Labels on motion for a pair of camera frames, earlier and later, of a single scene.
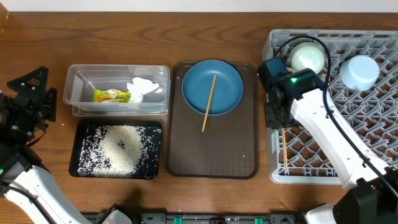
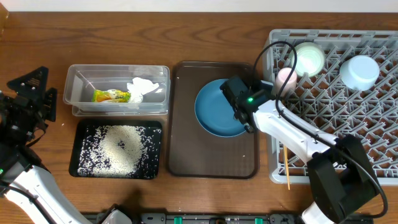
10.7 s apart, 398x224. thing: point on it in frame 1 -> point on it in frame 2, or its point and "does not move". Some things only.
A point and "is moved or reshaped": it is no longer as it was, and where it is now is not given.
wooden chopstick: x=285 y=149 is moved or reshaped
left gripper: x=31 y=112 does not move
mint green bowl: x=307 y=55 does not move
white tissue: x=138 y=88 does not move
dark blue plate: x=198 y=84 -> x=213 y=112
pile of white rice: x=119 y=151 does not move
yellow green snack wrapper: x=111 y=96 does not move
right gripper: x=272 y=121 -> x=236 y=112
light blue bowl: x=360 y=72 does not move
